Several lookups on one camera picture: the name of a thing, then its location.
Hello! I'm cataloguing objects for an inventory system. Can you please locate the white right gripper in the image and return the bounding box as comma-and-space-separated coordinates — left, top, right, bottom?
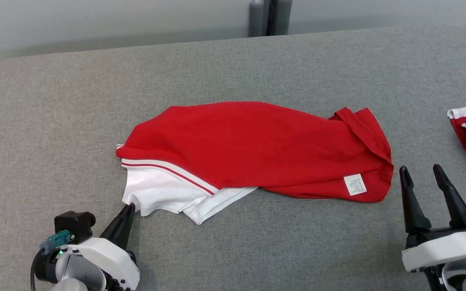
399, 164, 466, 272

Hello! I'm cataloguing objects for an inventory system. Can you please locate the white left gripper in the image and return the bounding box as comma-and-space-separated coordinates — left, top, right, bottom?
56, 203, 141, 291

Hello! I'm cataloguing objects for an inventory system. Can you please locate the red jersey with white sleeves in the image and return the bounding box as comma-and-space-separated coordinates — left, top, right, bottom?
115, 101, 395, 226

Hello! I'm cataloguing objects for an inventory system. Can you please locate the teal cable connector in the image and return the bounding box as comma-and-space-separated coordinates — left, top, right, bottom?
40, 230, 75, 253

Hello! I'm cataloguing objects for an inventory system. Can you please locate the thin black cable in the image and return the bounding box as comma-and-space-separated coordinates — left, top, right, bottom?
30, 247, 47, 291

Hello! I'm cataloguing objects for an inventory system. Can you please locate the grey partition post pair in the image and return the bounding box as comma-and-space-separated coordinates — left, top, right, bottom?
249, 0, 293, 38

